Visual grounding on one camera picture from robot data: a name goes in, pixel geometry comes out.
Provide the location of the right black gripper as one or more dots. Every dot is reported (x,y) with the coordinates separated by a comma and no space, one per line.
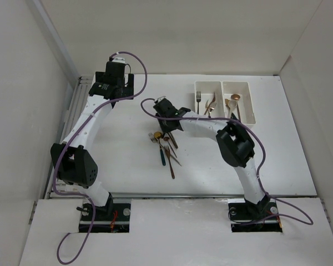
(164,128)

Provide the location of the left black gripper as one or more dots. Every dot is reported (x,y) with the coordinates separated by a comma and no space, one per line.
(127,91)

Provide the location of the gold spoon dark handle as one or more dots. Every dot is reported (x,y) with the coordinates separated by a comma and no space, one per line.
(157,135)

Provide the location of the black fork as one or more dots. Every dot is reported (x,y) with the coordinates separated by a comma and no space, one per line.
(198,100)

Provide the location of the long copper handle utensil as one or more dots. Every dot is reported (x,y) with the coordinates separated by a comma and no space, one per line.
(171,169)

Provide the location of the rose gold fork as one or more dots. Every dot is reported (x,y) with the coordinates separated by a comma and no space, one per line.
(207,104)

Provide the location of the gold spoon green handle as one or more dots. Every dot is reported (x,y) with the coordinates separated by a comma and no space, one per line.
(227,103)

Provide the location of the brown wooden spoon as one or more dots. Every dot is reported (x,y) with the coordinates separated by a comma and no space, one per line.
(173,140)

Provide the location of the white spoon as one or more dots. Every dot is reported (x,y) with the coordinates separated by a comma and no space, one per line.
(232,104)

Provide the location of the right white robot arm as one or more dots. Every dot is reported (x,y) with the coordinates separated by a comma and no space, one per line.
(234,142)

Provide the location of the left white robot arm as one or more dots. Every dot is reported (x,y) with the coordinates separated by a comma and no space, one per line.
(73,164)

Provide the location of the left white container bin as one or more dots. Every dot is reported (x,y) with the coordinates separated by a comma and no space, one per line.
(208,88)

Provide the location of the white container bin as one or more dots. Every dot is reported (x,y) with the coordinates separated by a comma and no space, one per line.
(244,110)
(208,88)

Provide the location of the right white container bin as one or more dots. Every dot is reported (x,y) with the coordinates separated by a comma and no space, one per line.
(244,110)

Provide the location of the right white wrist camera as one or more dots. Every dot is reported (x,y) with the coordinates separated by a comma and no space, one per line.
(160,98)

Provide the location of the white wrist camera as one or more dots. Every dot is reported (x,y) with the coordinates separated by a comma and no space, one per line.
(117,59)
(160,98)

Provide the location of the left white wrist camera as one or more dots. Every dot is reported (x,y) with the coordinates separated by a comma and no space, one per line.
(117,59)

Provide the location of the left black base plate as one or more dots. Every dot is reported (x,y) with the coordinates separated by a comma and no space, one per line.
(115,222)

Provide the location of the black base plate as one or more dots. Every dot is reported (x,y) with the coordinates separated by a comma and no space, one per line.
(115,222)
(243,221)

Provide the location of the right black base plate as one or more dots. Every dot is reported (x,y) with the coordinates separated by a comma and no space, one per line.
(243,221)

